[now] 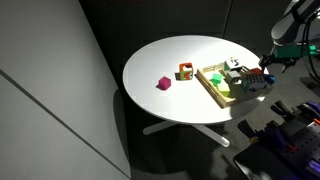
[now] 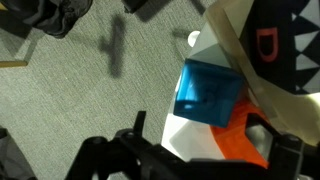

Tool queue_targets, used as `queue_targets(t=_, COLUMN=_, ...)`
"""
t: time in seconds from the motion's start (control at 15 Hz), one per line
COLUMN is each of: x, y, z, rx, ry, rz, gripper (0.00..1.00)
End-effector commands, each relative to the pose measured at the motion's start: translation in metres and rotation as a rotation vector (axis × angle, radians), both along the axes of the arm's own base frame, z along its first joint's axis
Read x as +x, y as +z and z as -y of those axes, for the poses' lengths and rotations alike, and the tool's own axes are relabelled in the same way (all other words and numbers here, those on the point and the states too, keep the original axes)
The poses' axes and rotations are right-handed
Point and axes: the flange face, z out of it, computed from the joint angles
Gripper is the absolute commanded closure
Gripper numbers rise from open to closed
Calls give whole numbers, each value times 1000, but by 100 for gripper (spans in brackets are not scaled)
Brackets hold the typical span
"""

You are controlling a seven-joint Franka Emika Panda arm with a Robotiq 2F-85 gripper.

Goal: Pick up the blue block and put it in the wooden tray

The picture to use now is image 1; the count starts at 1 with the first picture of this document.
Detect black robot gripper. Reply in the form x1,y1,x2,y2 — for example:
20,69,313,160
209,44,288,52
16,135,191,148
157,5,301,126
258,53,297,73

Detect blue block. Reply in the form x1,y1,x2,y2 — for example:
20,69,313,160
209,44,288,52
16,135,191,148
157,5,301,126
264,74,276,85

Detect orange block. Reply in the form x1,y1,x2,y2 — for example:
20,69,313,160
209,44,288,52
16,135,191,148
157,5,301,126
249,67,264,75

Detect yellow-green block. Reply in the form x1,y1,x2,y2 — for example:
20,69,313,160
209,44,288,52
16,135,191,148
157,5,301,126
217,84,234,98

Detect wooden tray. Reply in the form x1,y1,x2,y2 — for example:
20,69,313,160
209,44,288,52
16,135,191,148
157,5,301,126
195,61,275,109

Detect black white patterned cube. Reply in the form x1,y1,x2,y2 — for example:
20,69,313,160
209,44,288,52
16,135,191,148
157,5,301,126
240,73,268,94

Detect white cube with black marks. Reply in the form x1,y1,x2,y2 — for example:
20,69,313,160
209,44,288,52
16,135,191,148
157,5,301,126
223,57,244,73

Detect grey green cube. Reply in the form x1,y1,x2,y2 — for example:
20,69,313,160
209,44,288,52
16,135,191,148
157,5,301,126
226,70,242,85

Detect black clamp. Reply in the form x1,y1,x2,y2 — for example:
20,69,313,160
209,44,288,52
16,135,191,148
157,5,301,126
270,99,296,118

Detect orange green picture cube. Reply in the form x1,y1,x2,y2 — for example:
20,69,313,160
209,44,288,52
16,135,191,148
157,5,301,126
175,62,195,82

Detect white table base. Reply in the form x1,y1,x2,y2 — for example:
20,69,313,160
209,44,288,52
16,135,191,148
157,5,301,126
142,119,231,148

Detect black perforated board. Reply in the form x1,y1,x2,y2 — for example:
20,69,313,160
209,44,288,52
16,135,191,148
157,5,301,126
279,121,320,180

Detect magenta cube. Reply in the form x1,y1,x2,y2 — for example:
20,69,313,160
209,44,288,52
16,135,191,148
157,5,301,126
156,76,172,92

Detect grey padded stool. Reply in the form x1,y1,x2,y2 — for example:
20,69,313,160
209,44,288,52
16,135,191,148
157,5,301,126
233,144,294,180

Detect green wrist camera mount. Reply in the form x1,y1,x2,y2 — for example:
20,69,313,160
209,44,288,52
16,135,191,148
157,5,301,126
274,44,318,60

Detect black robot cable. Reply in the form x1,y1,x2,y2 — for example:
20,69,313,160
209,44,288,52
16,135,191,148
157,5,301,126
299,13,320,84

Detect purple clamp with orange handle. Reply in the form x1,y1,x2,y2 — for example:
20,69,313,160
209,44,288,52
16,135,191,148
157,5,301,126
261,121,299,152

